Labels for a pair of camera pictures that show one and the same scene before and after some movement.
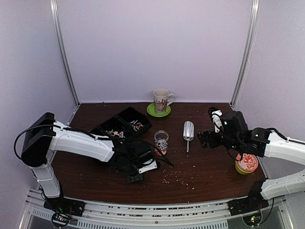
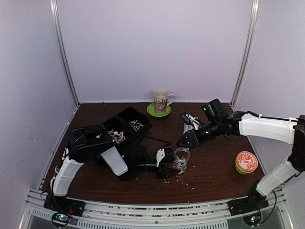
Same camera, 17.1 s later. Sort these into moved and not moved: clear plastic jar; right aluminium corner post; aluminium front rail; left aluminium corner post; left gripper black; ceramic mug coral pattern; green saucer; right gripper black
Moved: right gripper black; clear plastic jar; left gripper black
Not moved: left aluminium corner post; right aluminium corner post; green saucer; ceramic mug coral pattern; aluminium front rail
